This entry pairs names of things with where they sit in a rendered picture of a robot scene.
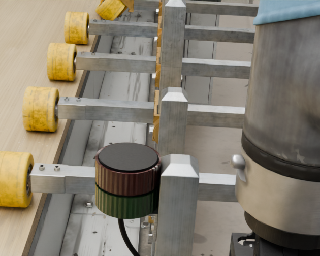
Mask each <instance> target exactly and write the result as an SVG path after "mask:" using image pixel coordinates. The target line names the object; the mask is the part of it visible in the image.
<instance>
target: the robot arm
mask: <svg viewBox="0 0 320 256"><path fill-rule="evenodd" d="M253 25H256V26H255V34H254V42H253V50H252V58H251V66H250V73H249V82H248V90H247V97H246V105H245V113H244V121H243V129H242V137H241V154H233V155H232V156H231V157H230V166H231V168H233V169H237V174H236V183H235V196H236V199H237V201H238V202H239V204H240V205H241V206H242V208H243V209H244V210H245V211H244V217H245V221H246V223H247V224H248V226H249V227H250V228H251V229H252V232H251V233H249V234H247V233H232V235H231V243H230V251H229V256H320V0H260V3H259V9H258V14H257V16H256V17H255V18H254V20H253ZM247 239H253V240H255V241H247ZM241 240H245V241H243V245H241V244H240V243H238V242H239V241H241Z"/></svg>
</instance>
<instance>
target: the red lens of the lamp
mask: <svg viewBox="0 0 320 256"><path fill-rule="evenodd" d="M115 144H116V143H115ZM110 145H113V144H110ZM142 145H143V144H142ZM107 146H109V145H107ZM107 146H105V147H107ZM144 146H146V145H144ZM105 147H103V148H101V149H100V150H99V151H98V152H97V153H96V155H95V181H96V183H97V185H98V186H99V187H100V188H102V189H103V190H105V191H108V192H110V193H113V194H117V195H124V196H135V195H141V194H145V193H148V192H150V191H152V190H154V189H155V188H156V187H157V186H158V184H159V181H160V174H161V156H160V154H159V153H158V152H157V151H156V150H155V149H153V148H151V147H149V146H147V147H149V148H151V149H152V150H154V151H155V153H156V154H157V155H158V157H159V161H158V163H157V165H154V167H153V168H151V169H149V170H146V171H143V172H137V173H135V172H134V173H129V172H127V173H125V172H124V173H123V172H120V171H113V170H110V169H108V168H106V167H104V165H103V164H102V165H101V164H100V162H99V160H98V157H99V153H100V152H101V151H102V149H104V148H105Z"/></svg>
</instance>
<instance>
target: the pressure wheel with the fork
mask: <svg viewBox="0 0 320 256"><path fill-rule="evenodd" d="M125 6H126V5H125V4H124V3H123V2H122V1H121V0H103V1H102V2H101V3H100V4H99V5H98V6H97V8H96V10H95V12H97V13H98V14H99V15H100V16H101V17H102V18H103V19H105V20H111V21H113V20H114V19H115V18H116V17H117V16H118V15H119V14H120V13H121V12H122V10H123V9H124V8H125Z"/></svg>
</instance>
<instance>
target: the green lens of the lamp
mask: <svg viewBox="0 0 320 256"><path fill-rule="evenodd" d="M158 198H159V184H158V186H157V187H156V188H155V189H154V190H153V191H152V192H150V193H148V194H146V195H143V196H138V197H119V196H115V195H111V194H109V193H107V192H105V191H103V190H102V189H101V188H100V187H99V186H98V185H97V183H96V181H95V205H96V207H97V208H98V209H99V210H100V211H101V212H102V213H104V214H106V215H108V216H111V217H114V218H120V219H135V218H141V217H145V216H147V215H149V214H151V213H152V212H154V211H155V210H156V208H157V207H158Z"/></svg>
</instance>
